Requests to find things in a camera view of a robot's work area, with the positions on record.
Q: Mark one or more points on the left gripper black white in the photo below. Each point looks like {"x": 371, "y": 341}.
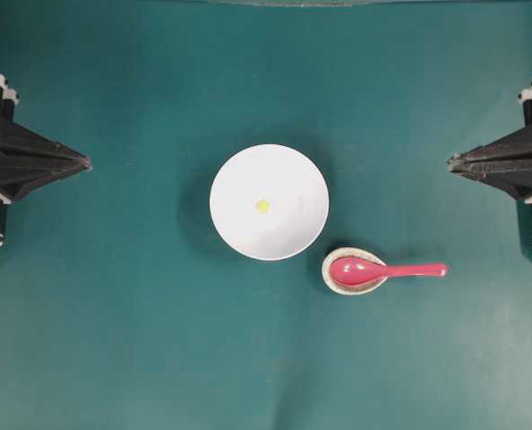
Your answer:
{"x": 28, "y": 160}

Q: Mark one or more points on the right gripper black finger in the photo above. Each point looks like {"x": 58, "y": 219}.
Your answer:
{"x": 514, "y": 177}
{"x": 514, "y": 146}

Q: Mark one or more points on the pink ceramic spoon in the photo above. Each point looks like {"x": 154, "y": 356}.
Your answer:
{"x": 355, "y": 271}

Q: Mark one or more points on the speckled beige spoon rest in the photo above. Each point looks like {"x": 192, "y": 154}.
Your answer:
{"x": 343, "y": 252}

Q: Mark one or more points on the white round bowl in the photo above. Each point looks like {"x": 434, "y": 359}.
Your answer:
{"x": 296, "y": 189}

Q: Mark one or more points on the yellow hexagonal prism block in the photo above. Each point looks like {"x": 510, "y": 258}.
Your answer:
{"x": 262, "y": 206}

